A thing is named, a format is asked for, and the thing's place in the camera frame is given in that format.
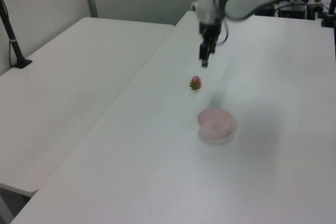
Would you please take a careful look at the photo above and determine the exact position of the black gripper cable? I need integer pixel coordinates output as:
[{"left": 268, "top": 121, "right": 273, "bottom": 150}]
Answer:
[{"left": 213, "top": 0, "right": 231, "bottom": 46}]

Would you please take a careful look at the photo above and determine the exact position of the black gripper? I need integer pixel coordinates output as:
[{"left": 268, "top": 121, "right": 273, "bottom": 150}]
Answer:
[{"left": 198, "top": 20, "right": 224, "bottom": 68}]

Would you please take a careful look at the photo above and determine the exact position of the black camera pole clamp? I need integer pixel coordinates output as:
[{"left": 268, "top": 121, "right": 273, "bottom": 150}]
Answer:
[{"left": 320, "top": 0, "right": 336, "bottom": 28}]

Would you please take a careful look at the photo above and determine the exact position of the red strawberry with green leaves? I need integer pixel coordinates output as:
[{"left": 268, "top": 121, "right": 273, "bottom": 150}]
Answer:
[{"left": 188, "top": 75, "right": 203, "bottom": 91}]

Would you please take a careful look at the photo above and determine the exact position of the black equipment box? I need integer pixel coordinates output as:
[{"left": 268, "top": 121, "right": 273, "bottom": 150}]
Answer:
[{"left": 275, "top": 0, "right": 316, "bottom": 20}]

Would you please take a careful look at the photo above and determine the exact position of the white side table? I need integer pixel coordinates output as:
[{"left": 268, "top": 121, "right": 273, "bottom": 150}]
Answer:
[{"left": 0, "top": 17, "right": 176, "bottom": 194}]

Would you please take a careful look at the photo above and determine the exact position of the pink plastic bowl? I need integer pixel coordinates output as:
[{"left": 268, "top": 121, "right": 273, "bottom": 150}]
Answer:
[{"left": 197, "top": 108, "right": 236, "bottom": 139}]

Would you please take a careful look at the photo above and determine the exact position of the black camera pole with clamp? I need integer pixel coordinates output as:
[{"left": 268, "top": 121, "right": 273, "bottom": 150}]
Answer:
[{"left": 0, "top": 0, "right": 34, "bottom": 70}]

